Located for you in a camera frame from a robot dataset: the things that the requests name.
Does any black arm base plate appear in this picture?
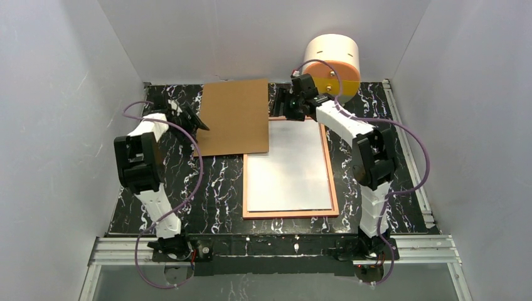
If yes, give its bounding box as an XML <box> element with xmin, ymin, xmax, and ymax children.
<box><xmin>147</xmin><ymin>233</ymin><xmax>400</xmax><ymax>277</ymax></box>

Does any brown cardboard backing board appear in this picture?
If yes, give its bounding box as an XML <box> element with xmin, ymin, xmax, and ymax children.
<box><xmin>196</xmin><ymin>78</ymin><xmax>269</xmax><ymax>157</ymax></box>

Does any pink photo frame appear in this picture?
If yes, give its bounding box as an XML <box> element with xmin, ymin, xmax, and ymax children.
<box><xmin>242</xmin><ymin>115</ymin><xmax>340</xmax><ymax>220</ymax></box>

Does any aluminium rail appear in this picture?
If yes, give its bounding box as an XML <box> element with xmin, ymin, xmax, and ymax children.
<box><xmin>382</xmin><ymin>78</ymin><xmax>436</xmax><ymax>229</ymax></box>
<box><xmin>79</xmin><ymin>235</ymin><xmax>472</xmax><ymax>300</ymax></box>

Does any beach landscape photo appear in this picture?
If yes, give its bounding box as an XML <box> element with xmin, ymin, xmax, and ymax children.
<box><xmin>247</xmin><ymin>120</ymin><xmax>334</xmax><ymax>213</ymax></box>

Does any aluminium front rail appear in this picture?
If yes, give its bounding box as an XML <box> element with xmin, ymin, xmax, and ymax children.
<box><xmin>79</xmin><ymin>235</ymin><xmax>472</xmax><ymax>300</ymax></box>

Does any round cream drawer cabinet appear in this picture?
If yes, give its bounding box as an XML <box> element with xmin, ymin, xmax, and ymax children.
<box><xmin>302</xmin><ymin>34</ymin><xmax>361</xmax><ymax>105</ymax></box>

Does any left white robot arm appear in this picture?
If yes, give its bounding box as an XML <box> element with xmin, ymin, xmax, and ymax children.
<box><xmin>114</xmin><ymin>97</ymin><xmax>209</xmax><ymax>239</ymax></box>

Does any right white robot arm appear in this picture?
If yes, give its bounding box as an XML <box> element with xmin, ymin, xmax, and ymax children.
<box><xmin>270</xmin><ymin>71</ymin><xmax>397</xmax><ymax>253</ymax></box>

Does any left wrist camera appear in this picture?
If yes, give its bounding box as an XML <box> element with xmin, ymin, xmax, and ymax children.
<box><xmin>169</xmin><ymin>101</ymin><xmax>182</xmax><ymax>117</ymax></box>

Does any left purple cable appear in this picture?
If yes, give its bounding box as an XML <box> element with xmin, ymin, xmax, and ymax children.
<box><xmin>122</xmin><ymin>100</ymin><xmax>205</xmax><ymax>290</ymax></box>

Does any aluminium right side rail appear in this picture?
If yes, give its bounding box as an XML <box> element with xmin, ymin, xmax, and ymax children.
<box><xmin>382</xmin><ymin>78</ymin><xmax>436</xmax><ymax>229</ymax></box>

